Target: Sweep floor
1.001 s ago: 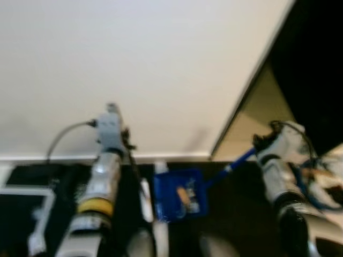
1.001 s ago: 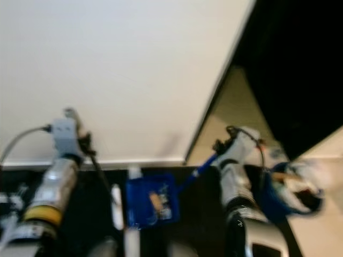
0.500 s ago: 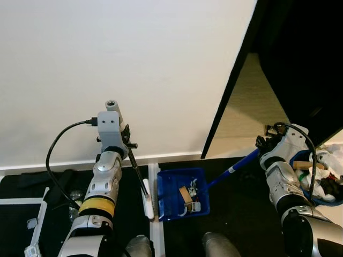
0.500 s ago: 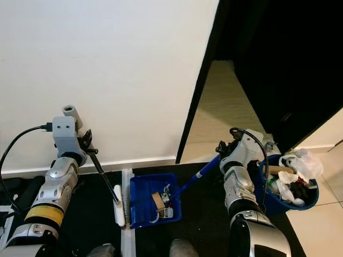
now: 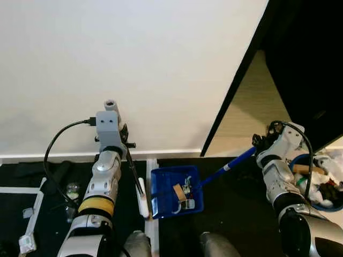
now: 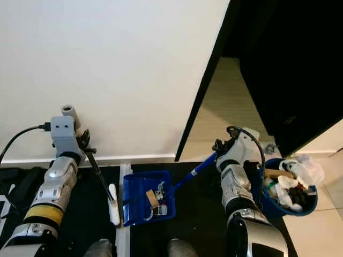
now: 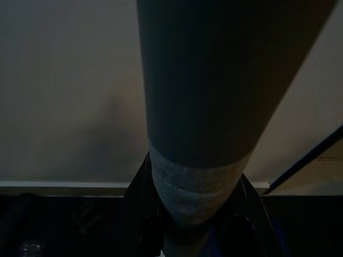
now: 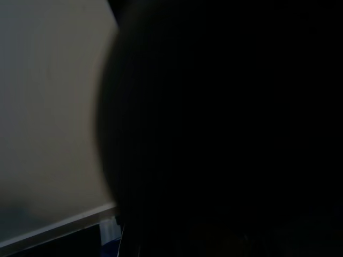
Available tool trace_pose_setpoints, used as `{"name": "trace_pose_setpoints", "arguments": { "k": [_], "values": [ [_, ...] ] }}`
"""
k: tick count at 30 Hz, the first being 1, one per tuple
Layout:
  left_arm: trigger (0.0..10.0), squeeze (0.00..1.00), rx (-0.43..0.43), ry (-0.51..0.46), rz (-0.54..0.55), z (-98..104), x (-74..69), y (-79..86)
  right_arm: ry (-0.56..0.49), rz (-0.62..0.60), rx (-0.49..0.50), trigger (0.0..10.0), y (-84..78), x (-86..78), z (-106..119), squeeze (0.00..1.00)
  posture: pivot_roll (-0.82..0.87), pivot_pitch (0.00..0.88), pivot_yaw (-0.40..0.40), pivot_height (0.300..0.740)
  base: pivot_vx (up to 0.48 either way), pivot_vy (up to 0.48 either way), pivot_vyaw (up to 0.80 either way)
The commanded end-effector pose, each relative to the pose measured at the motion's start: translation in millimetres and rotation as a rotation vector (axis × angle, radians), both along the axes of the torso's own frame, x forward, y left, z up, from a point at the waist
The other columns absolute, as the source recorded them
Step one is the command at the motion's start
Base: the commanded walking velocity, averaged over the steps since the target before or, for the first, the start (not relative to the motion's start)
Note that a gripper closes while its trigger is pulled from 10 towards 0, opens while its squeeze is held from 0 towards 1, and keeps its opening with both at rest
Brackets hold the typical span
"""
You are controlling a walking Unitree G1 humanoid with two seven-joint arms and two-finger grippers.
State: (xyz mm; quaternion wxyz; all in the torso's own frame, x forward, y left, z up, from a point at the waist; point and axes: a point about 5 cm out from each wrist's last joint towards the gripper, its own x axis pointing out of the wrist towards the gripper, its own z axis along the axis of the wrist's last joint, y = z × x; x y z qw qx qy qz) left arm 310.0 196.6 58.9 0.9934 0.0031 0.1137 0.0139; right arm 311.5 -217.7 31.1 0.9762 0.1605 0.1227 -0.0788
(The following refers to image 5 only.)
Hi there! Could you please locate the blue long-handled dustpan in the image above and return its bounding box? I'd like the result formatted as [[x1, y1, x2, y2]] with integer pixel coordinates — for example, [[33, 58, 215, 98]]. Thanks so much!
[[151, 146, 258, 220]]

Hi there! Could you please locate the black floor mat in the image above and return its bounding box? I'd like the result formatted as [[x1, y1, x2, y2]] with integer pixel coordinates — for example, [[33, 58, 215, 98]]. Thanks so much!
[[0, 158, 301, 257]]

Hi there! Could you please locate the blue trash bin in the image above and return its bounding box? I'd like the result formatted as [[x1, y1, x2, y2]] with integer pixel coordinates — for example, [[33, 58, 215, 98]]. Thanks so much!
[[289, 154, 343, 213]]

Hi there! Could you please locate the brown cardboard tube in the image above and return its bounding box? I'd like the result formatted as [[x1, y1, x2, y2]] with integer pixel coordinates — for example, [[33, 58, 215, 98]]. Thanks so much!
[[292, 164, 326, 176]]

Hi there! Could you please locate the white plastic bag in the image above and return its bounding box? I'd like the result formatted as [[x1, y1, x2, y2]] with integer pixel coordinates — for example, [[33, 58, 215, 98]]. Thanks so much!
[[314, 153, 343, 185]]

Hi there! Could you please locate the white crumpled tissue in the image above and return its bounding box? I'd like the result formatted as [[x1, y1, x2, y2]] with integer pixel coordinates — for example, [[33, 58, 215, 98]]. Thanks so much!
[[307, 185, 329, 208]]

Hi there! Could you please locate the white skirting board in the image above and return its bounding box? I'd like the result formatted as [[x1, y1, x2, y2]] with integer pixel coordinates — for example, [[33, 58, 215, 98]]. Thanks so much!
[[0, 149, 203, 164]]

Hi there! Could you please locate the clear glass jar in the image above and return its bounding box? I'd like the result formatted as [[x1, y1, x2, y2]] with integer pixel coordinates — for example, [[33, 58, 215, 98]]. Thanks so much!
[[65, 182, 81, 221]]

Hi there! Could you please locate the brown cardboard scrap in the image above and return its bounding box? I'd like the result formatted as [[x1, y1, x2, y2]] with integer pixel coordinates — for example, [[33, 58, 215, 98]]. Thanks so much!
[[173, 184, 187, 203]]

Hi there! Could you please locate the white crumpled litter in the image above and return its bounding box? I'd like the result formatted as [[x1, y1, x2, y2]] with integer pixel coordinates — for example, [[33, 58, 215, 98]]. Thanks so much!
[[182, 176, 195, 210]]

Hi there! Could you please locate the black cloth bundle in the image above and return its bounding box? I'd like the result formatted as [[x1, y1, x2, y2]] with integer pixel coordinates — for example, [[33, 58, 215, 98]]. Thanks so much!
[[13, 160, 73, 196]]

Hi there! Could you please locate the black door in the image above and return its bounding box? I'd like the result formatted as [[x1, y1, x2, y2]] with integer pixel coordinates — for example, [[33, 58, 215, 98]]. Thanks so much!
[[261, 0, 343, 154]]

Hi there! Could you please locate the long white tape strip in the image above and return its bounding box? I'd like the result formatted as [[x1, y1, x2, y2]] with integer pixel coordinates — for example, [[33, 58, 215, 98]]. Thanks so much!
[[146, 158, 160, 257]]

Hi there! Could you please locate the grey left robot leg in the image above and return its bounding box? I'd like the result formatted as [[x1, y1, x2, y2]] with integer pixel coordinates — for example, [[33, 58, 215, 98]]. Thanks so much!
[[121, 230, 153, 257]]

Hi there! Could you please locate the grey robot leg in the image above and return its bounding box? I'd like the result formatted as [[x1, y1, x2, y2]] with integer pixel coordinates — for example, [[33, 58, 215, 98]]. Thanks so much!
[[199, 231, 236, 257], [121, 230, 153, 257]]

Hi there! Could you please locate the grey right robot leg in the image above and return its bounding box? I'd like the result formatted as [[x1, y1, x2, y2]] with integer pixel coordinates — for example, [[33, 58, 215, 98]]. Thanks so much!
[[199, 231, 236, 257]]

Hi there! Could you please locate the short white tape strip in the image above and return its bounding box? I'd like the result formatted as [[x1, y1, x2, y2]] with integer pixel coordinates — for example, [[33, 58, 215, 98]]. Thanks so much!
[[0, 186, 47, 194]]

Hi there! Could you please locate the white paper packet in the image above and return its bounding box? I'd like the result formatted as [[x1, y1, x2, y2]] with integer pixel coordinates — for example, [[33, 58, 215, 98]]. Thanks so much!
[[19, 233, 37, 255]]

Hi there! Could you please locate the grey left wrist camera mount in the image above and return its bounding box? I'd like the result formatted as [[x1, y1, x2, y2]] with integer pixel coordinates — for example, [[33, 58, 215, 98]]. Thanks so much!
[[95, 111, 125, 156]]

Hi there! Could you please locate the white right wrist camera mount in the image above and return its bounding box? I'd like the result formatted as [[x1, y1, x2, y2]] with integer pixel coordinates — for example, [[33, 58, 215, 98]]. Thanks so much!
[[273, 123, 306, 157]]

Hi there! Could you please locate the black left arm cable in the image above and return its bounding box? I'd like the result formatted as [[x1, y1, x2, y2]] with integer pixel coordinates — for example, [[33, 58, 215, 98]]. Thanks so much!
[[44, 119, 97, 209]]

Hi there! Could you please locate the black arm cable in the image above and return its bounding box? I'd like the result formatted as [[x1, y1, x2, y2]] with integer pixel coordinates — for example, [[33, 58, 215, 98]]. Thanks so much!
[[44, 119, 97, 209], [268, 120, 315, 200]]

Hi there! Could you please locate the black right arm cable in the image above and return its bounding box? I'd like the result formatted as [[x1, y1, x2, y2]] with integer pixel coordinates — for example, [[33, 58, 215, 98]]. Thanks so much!
[[268, 120, 315, 200]]

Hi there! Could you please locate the black door frame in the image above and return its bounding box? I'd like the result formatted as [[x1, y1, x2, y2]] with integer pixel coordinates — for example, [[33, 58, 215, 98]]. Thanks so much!
[[200, 0, 285, 157]]

